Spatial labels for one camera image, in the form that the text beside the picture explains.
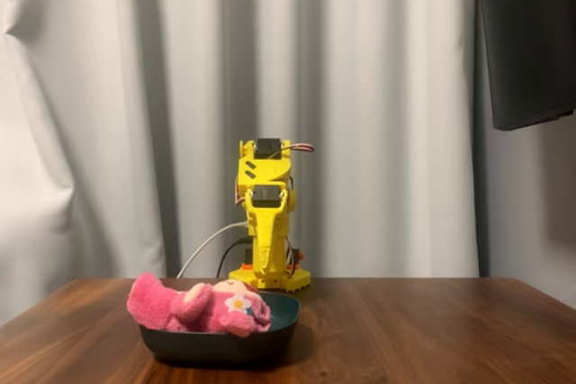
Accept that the dark green plastic bin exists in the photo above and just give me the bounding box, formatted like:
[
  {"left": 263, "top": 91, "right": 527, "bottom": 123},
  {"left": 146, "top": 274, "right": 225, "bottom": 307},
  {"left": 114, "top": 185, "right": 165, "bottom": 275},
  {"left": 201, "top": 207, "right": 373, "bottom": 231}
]
[{"left": 138, "top": 290, "right": 302, "bottom": 365}]

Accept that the pink strawberry bear plush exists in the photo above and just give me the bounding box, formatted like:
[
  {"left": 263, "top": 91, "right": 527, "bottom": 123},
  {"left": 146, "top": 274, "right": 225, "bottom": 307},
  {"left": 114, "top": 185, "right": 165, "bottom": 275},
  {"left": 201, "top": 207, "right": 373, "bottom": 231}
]
[{"left": 126, "top": 272, "right": 273, "bottom": 339}]

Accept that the yellow gripper black servo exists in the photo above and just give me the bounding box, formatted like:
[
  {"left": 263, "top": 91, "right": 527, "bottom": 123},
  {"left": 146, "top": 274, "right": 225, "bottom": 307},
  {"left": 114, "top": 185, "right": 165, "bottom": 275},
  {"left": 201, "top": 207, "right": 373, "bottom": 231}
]
[{"left": 245, "top": 182, "right": 298, "bottom": 279}]

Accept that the yellow robot base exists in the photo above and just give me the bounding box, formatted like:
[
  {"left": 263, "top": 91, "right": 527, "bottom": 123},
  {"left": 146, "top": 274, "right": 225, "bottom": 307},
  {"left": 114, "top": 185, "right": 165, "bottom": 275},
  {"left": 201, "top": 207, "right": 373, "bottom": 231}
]
[{"left": 228, "top": 221, "right": 312, "bottom": 293}]

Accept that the black monitor screen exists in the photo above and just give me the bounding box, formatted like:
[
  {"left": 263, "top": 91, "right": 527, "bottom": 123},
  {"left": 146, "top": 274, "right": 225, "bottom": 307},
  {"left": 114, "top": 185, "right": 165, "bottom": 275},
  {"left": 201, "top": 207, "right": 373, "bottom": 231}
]
[{"left": 475, "top": 0, "right": 576, "bottom": 132}]

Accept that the black power cable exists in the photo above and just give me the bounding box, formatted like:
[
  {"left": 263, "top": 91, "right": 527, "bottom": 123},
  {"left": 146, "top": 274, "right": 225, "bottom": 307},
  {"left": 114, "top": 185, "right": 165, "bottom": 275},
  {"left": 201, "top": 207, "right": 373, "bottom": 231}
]
[{"left": 215, "top": 235, "right": 253, "bottom": 280}]

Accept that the pale grey curtain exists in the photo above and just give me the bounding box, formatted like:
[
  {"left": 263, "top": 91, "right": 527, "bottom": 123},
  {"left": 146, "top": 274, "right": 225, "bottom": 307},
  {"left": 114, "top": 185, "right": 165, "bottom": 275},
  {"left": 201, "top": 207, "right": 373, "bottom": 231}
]
[{"left": 0, "top": 0, "right": 576, "bottom": 327}]

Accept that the white USB cable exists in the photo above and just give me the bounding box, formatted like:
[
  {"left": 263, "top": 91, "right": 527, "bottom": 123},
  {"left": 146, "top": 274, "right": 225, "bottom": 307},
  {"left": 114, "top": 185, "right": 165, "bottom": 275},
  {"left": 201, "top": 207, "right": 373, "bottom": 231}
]
[{"left": 175, "top": 220, "right": 249, "bottom": 280}]

